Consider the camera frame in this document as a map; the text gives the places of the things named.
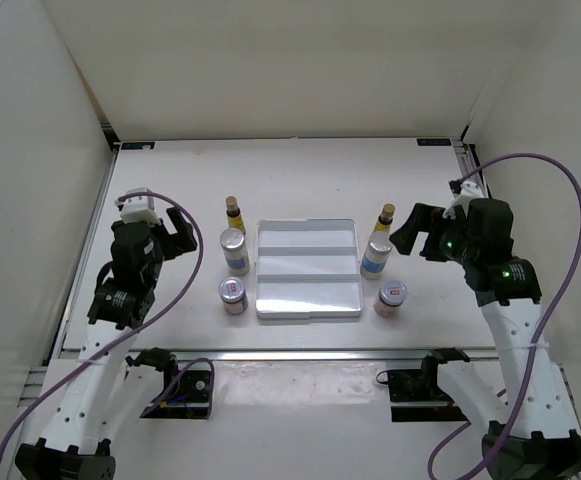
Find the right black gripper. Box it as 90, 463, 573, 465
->
389, 203, 478, 267

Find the blue label shaker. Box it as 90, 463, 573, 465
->
220, 228, 250, 276
360, 232, 393, 279

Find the white lid jar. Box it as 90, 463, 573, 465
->
374, 280, 407, 318
218, 277, 248, 315

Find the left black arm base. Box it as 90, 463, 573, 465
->
141, 358, 216, 420

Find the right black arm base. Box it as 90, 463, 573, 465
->
375, 369, 466, 423

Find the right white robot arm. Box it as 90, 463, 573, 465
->
390, 198, 581, 479

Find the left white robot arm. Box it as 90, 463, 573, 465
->
15, 200, 203, 479

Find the right yellow label sauce bottle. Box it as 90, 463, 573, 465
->
373, 203, 395, 233

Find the yellow label sauce bottle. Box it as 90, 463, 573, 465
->
225, 196, 246, 234
373, 203, 395, 233

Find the left yellow label sauce bottle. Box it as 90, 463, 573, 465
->
225, 196, 246, 234

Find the white divided organizer tray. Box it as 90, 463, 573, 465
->
255, 219, 363, 322

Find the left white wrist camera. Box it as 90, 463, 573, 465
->
115, 187, 161, 227

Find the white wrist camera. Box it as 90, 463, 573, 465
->
115, 187, 161, 227
442, 180, 484, 219

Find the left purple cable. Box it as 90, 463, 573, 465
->
0, 191, 215, 480

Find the purple cable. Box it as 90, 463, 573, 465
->
427, 152, 581, 478
0, 191, 215, 480

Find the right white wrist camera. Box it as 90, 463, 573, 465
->
442, 180, 484, 219

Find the aluminium right rail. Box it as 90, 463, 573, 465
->
452, 139, 491, 198

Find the aluminium rail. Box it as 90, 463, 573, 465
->
41, 143, 119, 367
452, 139, 491, 198
54, 346, 501, 363

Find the aluminium left rail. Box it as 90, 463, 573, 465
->
41, 143, 119, 367

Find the aluminium front rail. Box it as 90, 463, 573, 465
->
54, 346, 501, 363

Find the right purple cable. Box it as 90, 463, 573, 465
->
427, 152, 581, 478

